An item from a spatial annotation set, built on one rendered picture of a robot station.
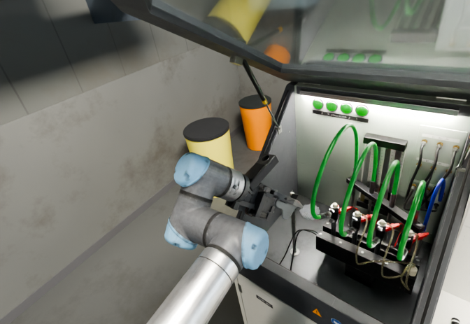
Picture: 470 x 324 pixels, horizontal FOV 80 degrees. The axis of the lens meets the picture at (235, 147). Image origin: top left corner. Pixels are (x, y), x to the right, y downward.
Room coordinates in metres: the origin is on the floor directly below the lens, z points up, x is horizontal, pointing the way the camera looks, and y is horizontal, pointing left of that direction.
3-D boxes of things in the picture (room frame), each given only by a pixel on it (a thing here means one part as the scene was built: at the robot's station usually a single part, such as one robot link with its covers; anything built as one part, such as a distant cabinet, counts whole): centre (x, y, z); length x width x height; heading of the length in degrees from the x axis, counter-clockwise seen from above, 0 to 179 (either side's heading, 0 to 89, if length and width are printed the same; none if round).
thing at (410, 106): (0.94, -0.51, 1.43); 0.54 x 0.03 x 0.02; 46
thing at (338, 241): (0.66, -0.41, 0.91); 0.34 x 0.10 x 0.15; 46
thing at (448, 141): (0.77, -0.68, 1.20); 0.13 x 0.03 x 0.31; 46
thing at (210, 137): (2.40, 0.24, 0.36); 0.44 x 0.44 x 0.72
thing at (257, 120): (3.13, -0.32, 0.31); 0.39 x 0.39 x 0.61
